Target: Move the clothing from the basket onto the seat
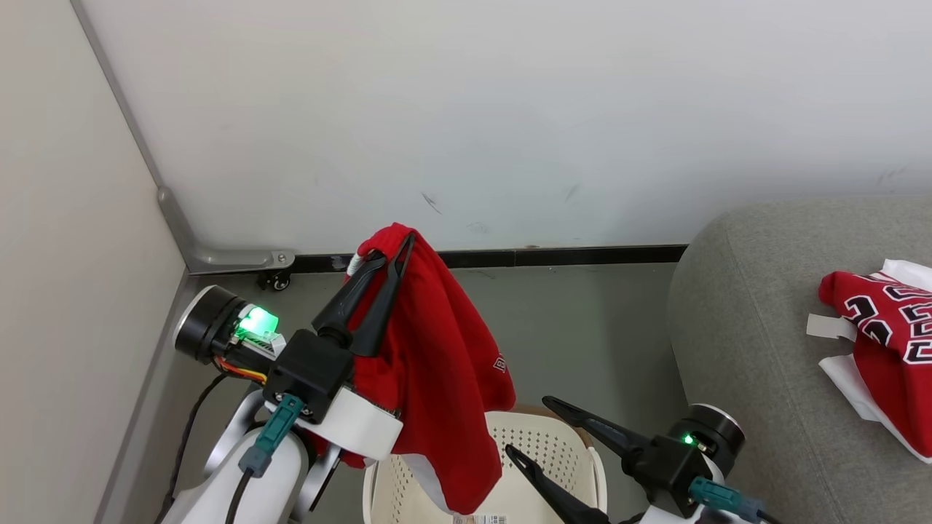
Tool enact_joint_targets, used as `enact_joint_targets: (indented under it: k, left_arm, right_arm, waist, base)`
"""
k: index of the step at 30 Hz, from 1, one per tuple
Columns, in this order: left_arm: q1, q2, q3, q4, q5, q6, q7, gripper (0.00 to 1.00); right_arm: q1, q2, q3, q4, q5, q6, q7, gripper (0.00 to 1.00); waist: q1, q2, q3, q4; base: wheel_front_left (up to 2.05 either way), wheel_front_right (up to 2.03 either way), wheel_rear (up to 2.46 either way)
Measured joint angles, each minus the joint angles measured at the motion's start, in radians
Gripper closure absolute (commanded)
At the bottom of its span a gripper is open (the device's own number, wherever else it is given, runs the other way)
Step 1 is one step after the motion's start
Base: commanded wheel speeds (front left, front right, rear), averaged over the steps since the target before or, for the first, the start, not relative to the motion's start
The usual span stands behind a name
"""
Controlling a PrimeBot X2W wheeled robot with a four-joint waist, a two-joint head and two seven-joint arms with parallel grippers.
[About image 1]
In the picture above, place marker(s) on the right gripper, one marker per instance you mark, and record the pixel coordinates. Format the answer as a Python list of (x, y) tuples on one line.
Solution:
[(717, 433)]

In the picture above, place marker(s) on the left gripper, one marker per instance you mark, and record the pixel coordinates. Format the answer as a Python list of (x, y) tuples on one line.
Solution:
[(215, 324)]

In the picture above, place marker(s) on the red basketball shorts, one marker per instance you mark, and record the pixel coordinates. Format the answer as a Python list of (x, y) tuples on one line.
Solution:
[(437, 364)]

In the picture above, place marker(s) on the red numbered basketball jersey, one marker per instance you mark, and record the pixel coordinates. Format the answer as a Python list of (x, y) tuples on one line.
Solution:
[(892, 364)]

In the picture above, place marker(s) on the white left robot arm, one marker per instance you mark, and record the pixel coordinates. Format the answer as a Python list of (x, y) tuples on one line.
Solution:
[(273, 491)]

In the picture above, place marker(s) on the white plastic laundry basket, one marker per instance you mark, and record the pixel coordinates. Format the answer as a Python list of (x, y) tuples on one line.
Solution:
[(542, 444)]

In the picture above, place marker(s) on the small black caster wheel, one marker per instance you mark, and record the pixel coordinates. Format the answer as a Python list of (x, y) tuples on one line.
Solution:
[(278, 281)]

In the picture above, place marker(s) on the white barcode label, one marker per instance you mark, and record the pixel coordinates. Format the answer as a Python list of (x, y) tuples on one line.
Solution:
[(480, 519)]

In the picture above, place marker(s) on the black baseboard strip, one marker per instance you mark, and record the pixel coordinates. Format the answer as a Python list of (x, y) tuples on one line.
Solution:
[(582, 255)]

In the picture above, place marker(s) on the grey fabric sofa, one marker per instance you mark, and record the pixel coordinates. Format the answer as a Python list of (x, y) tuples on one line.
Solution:
[(764, 327)]

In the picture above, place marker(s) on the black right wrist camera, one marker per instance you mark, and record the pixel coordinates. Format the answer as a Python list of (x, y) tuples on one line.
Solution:
[(666, 473)]

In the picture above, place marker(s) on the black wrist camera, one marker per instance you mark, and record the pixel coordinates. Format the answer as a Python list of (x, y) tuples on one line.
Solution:
[(666, 473), (309, 375)]

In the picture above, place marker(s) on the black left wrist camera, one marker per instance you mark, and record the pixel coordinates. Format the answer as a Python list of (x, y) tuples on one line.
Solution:
[(309, 375)]

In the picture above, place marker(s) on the white right camera bracket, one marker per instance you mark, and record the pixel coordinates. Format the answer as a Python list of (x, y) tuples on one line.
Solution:
[(670, 515)]

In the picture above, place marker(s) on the white camera bracket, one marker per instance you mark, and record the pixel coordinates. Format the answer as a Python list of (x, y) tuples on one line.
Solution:
[(357, 429), (670, 515)]

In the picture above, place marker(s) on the white left camera bracket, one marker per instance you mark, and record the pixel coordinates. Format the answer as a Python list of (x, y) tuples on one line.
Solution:
[(357, 429)]

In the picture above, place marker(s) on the grey metal wall corner trim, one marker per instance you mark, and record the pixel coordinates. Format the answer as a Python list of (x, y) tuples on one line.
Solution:
[(218, 258)]

